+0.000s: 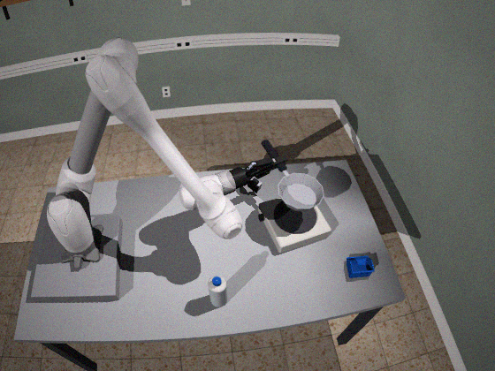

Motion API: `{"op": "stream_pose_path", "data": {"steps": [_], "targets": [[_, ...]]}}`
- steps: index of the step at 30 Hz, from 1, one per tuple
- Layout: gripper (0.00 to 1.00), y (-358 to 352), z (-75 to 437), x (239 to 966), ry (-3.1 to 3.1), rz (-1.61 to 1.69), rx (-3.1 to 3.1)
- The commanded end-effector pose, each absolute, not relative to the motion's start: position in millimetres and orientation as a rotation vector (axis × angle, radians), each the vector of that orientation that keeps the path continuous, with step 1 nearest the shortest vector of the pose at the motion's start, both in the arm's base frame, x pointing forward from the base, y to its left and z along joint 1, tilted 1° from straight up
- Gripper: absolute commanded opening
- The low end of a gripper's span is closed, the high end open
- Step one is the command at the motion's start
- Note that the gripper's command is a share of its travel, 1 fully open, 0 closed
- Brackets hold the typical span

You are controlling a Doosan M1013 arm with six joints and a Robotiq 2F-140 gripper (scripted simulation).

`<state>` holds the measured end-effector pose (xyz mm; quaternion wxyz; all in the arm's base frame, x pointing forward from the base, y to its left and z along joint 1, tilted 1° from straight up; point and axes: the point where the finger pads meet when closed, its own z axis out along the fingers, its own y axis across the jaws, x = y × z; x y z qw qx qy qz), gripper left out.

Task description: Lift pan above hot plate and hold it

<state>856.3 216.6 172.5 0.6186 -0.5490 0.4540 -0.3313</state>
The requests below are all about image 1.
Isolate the grey frying pan with black handle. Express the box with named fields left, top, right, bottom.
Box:
left=261, top=140, right=324, bottom=211

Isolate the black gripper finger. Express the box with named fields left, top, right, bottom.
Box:
left=247, top=155, right=287, bottom=177
left=251, top=165, right=277, bottom=179

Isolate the white bottle with blue cap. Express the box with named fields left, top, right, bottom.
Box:
left=208, top=276, right=227, bottom=307

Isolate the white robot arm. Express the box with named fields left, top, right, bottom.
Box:
left=47, top=37, right=243, bottom=270

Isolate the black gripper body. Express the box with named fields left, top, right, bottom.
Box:
left=229, top=166, right=256, bottom=189

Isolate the small blue plastic bin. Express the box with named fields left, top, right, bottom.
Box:
left=346, top=255, right=375, bottom=278

